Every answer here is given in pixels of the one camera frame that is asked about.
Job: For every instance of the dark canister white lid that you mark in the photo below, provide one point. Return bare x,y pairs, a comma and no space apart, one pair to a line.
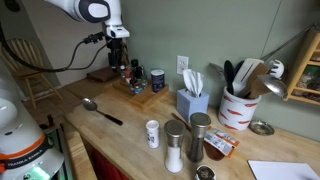
157,80

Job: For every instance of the blue tissue box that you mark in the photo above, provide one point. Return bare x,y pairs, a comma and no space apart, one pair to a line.
191,106

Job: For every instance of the dark spice bottle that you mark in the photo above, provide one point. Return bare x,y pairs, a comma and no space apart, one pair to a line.
139,74

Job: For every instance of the metal robot stand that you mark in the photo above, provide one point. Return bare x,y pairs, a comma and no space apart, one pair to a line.
60,150

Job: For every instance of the small white cap bottle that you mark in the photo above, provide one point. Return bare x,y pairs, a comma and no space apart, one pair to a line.
122,70

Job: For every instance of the white tissue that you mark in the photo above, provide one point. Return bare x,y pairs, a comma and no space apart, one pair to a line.
193,81

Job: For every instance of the white slotted spoon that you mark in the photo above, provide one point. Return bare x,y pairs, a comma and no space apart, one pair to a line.
277,68

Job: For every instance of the red spice bottle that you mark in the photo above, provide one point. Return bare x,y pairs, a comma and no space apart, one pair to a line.
126,74

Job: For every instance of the wooden wall shelf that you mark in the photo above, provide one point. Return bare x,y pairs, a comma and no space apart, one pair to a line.
300,66

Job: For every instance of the wooden divided tray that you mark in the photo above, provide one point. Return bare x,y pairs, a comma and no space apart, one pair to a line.
146,97

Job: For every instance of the dark wooden board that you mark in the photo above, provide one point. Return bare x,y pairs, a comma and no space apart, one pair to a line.
100,75

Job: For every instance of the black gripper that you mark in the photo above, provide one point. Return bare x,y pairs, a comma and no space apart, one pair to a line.
115,50

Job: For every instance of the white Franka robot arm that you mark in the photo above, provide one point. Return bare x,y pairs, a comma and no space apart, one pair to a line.
115,16

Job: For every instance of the green lid spice bottle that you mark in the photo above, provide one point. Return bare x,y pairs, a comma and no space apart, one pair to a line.
145,82

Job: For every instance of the metal ladle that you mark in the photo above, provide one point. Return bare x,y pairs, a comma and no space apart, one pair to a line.
273,85

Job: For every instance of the glass salt grinder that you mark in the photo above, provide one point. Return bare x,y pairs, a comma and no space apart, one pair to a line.
174,156

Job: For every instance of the wooden spatula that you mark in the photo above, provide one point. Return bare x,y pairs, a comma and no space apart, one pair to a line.
258,85

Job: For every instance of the grey metal rod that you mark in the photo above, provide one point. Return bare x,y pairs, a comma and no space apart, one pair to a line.
290,41

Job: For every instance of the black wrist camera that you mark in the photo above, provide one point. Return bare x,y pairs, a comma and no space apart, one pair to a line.
93,38

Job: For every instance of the glass pepper grinder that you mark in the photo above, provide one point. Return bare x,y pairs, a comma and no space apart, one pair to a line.
197,146

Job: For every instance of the orange white packet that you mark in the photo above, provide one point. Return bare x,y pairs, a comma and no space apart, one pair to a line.
220,141

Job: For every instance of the round metal lid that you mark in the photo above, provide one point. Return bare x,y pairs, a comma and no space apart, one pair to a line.
262,128

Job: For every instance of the white wall outlet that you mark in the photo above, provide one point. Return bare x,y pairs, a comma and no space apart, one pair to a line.
182,64

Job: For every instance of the black plastic spoon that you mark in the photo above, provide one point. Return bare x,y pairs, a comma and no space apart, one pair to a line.
229,75

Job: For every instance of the white paper sheet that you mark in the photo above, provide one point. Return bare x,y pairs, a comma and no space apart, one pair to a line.
280,171

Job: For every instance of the white slotted spatula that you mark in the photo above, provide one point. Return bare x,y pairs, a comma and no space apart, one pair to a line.
245,75

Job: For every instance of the grey metal utensil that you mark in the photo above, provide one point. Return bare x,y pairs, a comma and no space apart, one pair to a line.
216,67

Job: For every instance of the tall black cap bottle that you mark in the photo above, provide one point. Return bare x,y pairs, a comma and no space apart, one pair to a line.
134,64

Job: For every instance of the white crock orange pattern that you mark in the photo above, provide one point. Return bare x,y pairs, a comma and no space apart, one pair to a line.
236,111

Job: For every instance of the wooden chair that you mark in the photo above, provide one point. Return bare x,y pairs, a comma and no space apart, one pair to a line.
20,56

